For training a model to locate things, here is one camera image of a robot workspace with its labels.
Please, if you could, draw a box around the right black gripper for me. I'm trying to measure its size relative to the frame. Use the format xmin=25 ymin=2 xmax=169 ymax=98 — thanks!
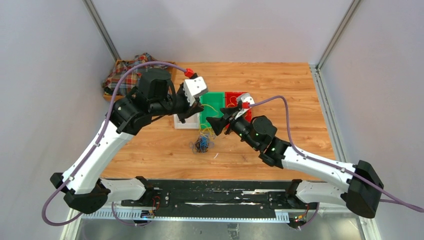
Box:
xmin=206 ymin=106 xmax=260 ymax=151

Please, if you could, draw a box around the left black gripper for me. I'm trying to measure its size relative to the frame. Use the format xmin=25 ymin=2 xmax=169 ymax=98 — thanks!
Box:
xmin=151 ymin=82 xmax=205 ymax=124

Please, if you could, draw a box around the blue wire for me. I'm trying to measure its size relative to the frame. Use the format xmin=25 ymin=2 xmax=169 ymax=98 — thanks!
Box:
xmin=189 ymin=134 xmax=216 ymax=155

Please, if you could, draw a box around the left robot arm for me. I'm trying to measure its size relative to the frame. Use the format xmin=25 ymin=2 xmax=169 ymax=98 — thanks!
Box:
xmin=50 ymin=68 xmax=208 ymax=214

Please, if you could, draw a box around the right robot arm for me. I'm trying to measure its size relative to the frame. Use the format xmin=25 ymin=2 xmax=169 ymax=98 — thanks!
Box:
xmin=206 ymin=107 xmax=384 ymax=219

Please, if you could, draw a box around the white plastic bin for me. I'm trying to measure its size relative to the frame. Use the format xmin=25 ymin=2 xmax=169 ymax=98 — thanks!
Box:
xmin=173 ymin=113 xmax=200 ymax=130

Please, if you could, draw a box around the green plastic bin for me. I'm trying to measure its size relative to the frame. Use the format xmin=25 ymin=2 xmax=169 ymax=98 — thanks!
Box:
xmin=199 ymin=92 xmax=225 ymax=129

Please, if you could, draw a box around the red plastic bin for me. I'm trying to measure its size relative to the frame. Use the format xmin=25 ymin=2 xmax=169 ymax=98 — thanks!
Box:
xmin=224 ymin=91 xmax=252 ymax=122

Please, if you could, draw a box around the plaid cloth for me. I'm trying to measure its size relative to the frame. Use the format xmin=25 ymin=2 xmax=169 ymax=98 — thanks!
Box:
xmin=101 ymin=52 xmax=160 ymax=97

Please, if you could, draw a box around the wooden tray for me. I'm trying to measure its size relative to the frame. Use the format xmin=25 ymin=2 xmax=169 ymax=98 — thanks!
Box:
xmin=102 ymin=59 xmax=177 ymax=103

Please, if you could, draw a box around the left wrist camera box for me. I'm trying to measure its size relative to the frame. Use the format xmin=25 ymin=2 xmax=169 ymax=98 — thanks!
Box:
xmin=183 ymin=76 xmax=209 ymax=107

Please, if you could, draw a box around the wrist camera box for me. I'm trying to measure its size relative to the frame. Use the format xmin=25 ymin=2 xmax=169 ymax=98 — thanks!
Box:
xmin=235 ymin=92 xmax=255 ymax=119
xmin=183 ymin=76 xmax=209 ymax=107

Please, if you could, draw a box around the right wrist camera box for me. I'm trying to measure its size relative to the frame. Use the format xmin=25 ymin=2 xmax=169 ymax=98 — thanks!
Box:
xmin=235 ymin=92 xmax=255 ymax=119

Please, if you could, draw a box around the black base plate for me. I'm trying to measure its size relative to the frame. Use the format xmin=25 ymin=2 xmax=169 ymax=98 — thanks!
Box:
xmin=120 ymin=179 xmax=319 ymax=220

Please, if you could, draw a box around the aluminium rail frame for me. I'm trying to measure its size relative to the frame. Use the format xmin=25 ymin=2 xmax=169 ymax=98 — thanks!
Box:
xmin=61 ymin=202 xmax=382 ymax=240

